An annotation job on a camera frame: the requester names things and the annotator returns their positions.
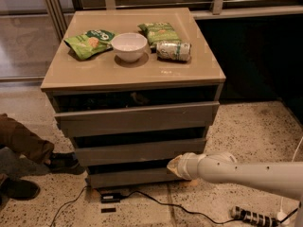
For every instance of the green white soda can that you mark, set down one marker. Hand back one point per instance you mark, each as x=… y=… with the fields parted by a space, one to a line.
x=173 y=51

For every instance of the grey top drawer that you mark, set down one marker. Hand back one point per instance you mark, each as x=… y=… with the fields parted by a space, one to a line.
x=137 y=119

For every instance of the green chip bag left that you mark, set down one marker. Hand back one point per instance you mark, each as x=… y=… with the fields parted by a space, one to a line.
x=90 y=43

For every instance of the black power strip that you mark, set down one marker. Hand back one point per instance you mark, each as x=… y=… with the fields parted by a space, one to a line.
x=253 y=218

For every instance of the black shoe near cabinet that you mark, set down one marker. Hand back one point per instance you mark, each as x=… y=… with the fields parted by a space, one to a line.
x=62 y=161

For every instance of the green chip bag right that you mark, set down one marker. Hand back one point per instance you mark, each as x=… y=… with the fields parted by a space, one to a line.
x=158 y=32

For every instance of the grey drawer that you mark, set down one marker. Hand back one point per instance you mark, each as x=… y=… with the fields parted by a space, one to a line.
x=123 y=178
x=137 y=119
x=134 y=153

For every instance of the black shoe lower left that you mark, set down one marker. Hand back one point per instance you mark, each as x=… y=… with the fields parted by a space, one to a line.
x=21 y=190

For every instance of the grey bottom drawer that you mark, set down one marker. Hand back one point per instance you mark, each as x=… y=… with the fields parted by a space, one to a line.
x=123 y=178

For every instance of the grey three-drawer cabinet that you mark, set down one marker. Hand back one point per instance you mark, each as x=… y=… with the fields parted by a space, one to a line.
x=106 y=82

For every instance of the black power adapter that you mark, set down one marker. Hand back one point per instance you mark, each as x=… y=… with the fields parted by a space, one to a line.
x=110 y=197

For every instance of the green chip bag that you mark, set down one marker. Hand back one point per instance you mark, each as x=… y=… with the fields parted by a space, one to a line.
x=90 y=43
x=158 y=32

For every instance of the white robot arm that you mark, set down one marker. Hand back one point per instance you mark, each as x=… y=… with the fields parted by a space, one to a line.
x=282 y=178

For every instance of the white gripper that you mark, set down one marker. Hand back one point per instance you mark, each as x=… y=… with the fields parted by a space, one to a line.
x=186 y=165

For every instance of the white ceramic bowl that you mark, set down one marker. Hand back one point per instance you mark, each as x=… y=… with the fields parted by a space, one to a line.
x=129 y=47

